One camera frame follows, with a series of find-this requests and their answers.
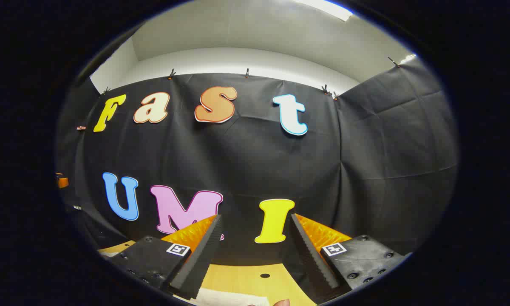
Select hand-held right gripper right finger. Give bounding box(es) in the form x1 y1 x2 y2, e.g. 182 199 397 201
290 214 410 303

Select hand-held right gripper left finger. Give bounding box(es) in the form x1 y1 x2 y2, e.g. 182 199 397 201
110 215 223 300

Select white jeans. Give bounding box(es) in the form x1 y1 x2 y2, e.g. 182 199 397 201
99 249 270 306

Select black backdrop cloth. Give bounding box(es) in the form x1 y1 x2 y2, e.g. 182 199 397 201
55 57 459 266

